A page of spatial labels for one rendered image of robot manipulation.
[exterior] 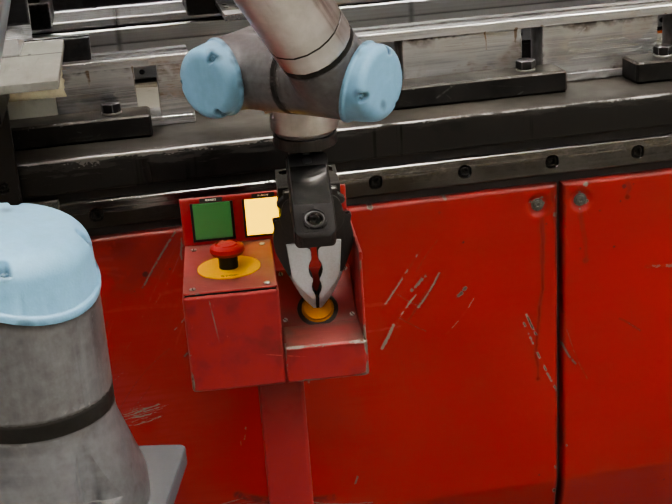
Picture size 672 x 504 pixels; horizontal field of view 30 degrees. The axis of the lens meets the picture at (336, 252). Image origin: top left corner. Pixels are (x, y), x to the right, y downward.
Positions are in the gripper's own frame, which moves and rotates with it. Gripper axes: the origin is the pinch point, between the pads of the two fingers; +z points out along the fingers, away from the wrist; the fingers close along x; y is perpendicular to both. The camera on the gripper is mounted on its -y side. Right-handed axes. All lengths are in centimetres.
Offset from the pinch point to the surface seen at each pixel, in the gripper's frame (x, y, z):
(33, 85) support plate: 29.4, 8.0, -26.0
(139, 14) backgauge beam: 20, 60, -20
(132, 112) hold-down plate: 20.8, 29.6, -14.9
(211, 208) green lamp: 11.3, 9.5, -8.7
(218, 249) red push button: 10.7, -0.1, -7.6
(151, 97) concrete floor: 46, 435, 110
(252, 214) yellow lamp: 6.5, 9.4, -7.5
